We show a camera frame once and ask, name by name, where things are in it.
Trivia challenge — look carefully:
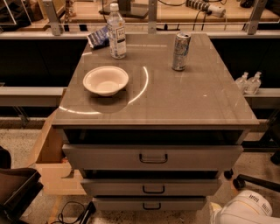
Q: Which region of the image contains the right clear sanitizer bottle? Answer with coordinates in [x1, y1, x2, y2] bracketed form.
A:
[245, 72, 262, 95]

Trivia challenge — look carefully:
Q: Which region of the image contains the clear sanitizer bottle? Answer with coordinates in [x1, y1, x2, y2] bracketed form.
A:
[245, 72, 262, 95]
[235, 72, 249, 94]

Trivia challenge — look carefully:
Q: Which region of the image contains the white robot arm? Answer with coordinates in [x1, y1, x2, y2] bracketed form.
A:
[210, 190, 280, 224]

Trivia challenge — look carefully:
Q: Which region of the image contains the silver drink can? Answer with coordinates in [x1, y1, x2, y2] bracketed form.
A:
[172, 32, 191, 71]

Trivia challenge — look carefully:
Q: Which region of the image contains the cardboard box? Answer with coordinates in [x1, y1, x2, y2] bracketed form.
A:
[27, 112, 86, 195]

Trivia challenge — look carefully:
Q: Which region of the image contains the clear plastic water bottle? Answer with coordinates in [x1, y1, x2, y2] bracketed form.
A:
[107, 3, 126, 59]

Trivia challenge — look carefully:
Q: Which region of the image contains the white power strip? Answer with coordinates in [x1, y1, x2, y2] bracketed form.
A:
[185, 0, 226, 18]

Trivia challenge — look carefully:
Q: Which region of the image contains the left clear sanitizer bottle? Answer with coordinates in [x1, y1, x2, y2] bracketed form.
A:
[235, 72, 249, 94]

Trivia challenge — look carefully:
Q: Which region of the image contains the white bowl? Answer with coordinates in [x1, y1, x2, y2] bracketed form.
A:
[83, 66, 129, 96]

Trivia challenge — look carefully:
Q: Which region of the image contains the black bin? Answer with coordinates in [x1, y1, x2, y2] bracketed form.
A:
[0, 168, 43, 224]

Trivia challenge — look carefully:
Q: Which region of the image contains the grey drawer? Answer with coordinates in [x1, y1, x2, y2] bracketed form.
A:
[62, 144, 243, 171]
[93, 197, 207, 211]
[80, 179, 221, 196]

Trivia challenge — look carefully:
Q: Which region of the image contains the black monitor stand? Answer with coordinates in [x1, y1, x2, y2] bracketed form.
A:
[99, 0, 149, 19]

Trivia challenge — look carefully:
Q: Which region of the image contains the grey drawer cabinet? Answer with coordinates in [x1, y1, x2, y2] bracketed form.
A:
[52, 32, 260, 212]

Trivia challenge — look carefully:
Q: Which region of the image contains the blue snack bag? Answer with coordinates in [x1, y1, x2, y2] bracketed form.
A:
[87, 26, 109, 49]

